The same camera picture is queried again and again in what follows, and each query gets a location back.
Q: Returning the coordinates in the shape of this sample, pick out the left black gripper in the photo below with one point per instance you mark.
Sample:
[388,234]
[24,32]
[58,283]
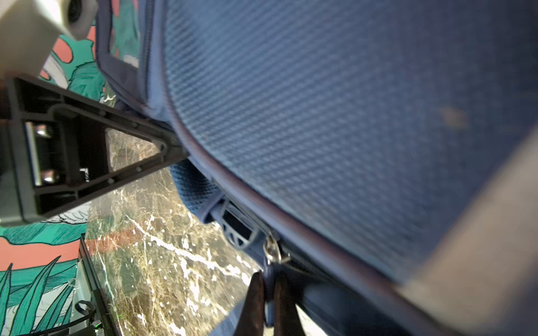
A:
[54,150]

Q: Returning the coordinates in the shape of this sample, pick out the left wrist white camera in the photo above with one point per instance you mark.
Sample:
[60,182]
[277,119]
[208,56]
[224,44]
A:
[29,30]

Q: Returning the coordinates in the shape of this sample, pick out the navy blue student backpack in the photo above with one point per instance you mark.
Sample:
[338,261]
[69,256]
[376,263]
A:
[381,154]

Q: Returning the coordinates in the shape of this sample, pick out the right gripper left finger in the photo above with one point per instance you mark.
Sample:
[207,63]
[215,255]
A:
[252,317]

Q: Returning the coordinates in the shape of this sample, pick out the black front mounting rail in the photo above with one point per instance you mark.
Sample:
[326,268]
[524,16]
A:
[103,319]

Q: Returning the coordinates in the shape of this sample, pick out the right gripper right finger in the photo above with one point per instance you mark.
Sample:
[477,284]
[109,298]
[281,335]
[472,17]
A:
[286,318]

